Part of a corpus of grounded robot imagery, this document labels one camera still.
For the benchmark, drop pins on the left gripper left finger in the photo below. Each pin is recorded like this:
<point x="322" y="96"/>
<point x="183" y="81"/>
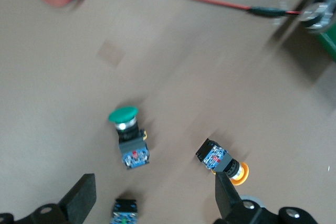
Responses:
<point x="81" y="195"/>

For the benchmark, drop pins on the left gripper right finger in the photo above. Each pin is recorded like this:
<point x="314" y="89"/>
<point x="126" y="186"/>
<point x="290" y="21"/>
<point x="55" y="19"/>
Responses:
<point x="225" y="197"/>

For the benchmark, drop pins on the yellow push button switch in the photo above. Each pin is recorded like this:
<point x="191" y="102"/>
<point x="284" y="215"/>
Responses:
<point x="218" y="157"/>

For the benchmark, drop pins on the green push button switch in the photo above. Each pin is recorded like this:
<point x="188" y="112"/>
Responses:
<point x="123" y="212"/>
<point x="131" y="145"/>

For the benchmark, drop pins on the green conveyor belt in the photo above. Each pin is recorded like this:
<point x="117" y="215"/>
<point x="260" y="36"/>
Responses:
<point x="328" y="43"/>

